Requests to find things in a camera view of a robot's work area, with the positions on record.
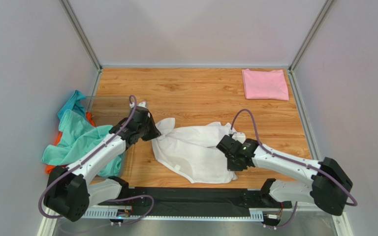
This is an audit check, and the purple cable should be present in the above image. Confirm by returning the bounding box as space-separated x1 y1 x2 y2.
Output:
38 94 156 226
230 108 358 229

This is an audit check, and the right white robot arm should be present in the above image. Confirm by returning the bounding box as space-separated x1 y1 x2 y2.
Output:
216 135 357 216

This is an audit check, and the mint green t shirt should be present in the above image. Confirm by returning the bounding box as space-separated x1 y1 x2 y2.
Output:
41 110 113 166

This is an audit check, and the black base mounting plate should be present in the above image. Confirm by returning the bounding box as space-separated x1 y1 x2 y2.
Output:
116 187 292 217

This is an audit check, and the folded pink t shirt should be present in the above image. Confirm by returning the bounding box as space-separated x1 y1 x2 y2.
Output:
242 69 289 101

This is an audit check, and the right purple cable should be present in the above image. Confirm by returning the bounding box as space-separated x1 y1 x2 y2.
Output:
230 108 358 229

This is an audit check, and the orange t shirt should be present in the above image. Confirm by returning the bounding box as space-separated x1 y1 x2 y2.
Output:
45 111 96 174

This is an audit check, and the clear plastic bin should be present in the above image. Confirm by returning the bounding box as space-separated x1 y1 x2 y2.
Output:
86 95 134 177

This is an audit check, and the white t shirt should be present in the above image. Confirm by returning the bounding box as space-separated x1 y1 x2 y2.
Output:
152 118 246 184

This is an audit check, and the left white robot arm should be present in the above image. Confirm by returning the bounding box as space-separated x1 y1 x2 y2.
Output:
38 101 161 222

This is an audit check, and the teal blue t shirt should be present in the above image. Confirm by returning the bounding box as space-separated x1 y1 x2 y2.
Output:
57 90 86 120

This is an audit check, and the aluminium frame rail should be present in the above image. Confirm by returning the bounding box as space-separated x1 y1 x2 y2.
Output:
37 184 354 236

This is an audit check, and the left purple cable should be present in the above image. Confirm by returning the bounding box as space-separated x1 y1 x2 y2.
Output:
38 94 156 226

